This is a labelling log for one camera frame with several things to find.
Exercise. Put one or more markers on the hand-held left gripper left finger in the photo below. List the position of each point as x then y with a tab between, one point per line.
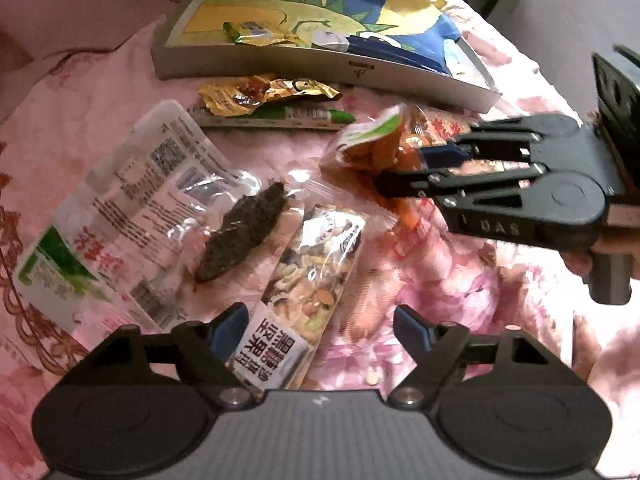
233	324

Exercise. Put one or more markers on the person's right hand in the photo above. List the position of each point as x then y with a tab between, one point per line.
576	263

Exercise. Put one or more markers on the orange snack packet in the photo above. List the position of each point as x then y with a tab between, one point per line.
372	147

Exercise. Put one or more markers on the nut bar packet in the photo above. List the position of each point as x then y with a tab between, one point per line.
311	270

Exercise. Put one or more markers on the brown and yellow snack packet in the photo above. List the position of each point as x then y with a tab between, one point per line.
260	92

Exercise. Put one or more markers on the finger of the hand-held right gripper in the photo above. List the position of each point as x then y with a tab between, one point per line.
400	186
442	156

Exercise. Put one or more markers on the clear packet of dark meat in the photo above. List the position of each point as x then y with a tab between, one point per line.
245	225

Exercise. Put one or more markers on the pink floral blanket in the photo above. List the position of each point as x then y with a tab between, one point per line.
450	285

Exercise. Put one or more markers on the green and yellow snack packet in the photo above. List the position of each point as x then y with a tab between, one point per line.
256	33

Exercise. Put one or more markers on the green and white stick packet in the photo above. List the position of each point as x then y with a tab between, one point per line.
285	117

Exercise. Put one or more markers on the grey box with dinosaur print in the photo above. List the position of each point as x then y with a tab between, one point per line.
250	61

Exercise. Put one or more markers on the large white and green packet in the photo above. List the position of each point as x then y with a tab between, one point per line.
125	195

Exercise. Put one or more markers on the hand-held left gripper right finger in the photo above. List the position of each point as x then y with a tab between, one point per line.
413	328

